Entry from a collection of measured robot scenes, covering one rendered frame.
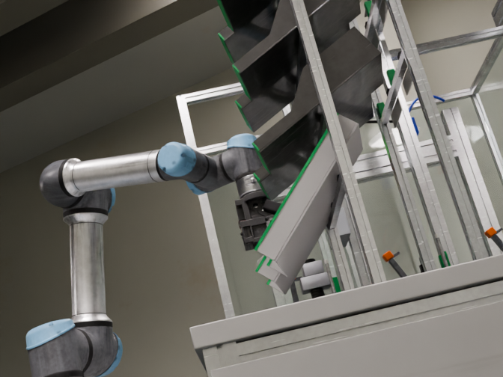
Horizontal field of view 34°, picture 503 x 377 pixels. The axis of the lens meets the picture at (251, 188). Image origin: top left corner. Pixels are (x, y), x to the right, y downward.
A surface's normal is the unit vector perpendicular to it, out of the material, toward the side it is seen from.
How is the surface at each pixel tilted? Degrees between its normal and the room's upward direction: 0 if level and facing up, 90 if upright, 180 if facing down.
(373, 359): 90
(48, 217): 90
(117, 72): 180
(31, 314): 90
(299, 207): 90
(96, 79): 180
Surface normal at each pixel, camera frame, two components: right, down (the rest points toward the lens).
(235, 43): 0.61, 0.71
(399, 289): -0.02, -0.34
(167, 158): -0.46, -0.20
